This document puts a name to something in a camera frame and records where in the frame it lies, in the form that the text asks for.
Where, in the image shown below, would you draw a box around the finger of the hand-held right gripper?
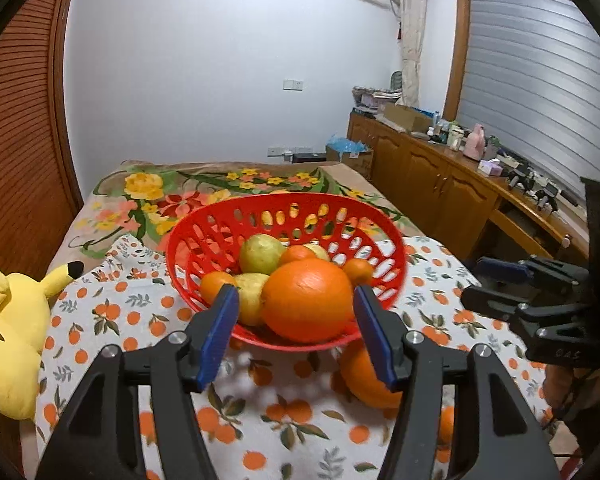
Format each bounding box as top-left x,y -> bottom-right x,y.
461,285 -> 590,342
474,255 -> 591,292

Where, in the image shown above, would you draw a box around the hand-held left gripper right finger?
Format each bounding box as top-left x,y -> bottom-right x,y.
352,284 -> 561,480

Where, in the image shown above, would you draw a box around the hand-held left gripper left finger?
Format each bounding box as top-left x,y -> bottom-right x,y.
35,282 -> 241,480

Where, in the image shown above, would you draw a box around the red perforated plastic basket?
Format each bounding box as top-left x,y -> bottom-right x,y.
165,193 -> 407,352

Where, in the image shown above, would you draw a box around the large orange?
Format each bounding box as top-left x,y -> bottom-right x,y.
340,340 -> 406,409
260,258 -> 355,345

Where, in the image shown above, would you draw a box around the mandarin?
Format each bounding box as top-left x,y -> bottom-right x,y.
279,245 -> 318,267
342,258 -> 376,287
200,271 -> 238,306

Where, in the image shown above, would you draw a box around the large yellow guava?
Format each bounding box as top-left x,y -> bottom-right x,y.
234,272 -> 271,327

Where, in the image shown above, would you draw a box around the small green guava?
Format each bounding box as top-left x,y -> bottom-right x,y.
239,234 -> 287,276

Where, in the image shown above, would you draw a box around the person's right forearm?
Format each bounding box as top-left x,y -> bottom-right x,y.
555,367 -> 600,461

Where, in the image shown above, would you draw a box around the person's right hand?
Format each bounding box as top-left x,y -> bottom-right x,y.
542,362 -> 588,411

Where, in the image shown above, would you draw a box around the orange-print white tablecloth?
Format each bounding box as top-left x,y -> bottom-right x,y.
32,234 -> 556,480

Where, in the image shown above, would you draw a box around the wooden cabinet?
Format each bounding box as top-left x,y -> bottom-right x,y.
347,110 -> 591,271

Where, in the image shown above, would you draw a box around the pink bottle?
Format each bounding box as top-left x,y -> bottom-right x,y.
462,123 -> 487,161

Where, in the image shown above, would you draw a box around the floral blanket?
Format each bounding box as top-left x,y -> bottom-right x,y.
60,160 -> 423,273

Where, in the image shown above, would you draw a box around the flat cardboard box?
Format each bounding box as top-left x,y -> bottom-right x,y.
382,102 -> 433,133

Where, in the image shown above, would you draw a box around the blue plastic bags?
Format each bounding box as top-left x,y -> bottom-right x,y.
326,135 -> 366,153

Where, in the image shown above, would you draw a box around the window with grey blind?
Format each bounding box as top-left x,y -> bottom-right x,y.
442,0 -> 600,183

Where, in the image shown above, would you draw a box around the yellow plush toy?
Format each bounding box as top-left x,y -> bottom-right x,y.
0,260 -> 85,421

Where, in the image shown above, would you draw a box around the stack of papers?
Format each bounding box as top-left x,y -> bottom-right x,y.
352,85 -> 403,113

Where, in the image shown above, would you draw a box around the white curtain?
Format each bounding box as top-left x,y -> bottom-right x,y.
397,0 -> 428,106

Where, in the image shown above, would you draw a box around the wooden louvred wardrobe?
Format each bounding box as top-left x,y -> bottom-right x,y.
0,0 -> 86,281

